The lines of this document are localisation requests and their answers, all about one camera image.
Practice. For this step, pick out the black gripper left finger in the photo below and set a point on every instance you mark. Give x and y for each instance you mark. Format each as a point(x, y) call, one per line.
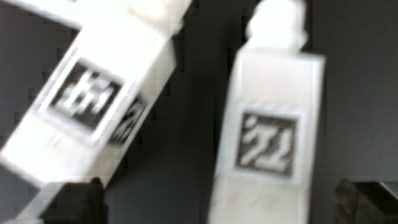
point(66, 204)

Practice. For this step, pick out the white table leg with tag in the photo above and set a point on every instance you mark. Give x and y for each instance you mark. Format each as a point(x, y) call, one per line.
point(261, 181)

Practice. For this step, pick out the white table leg lying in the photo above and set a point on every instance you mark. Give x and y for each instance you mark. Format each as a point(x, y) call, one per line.
point(73, 135)

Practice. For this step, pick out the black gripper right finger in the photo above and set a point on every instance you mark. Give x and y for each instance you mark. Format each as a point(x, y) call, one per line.
point(366, 205)

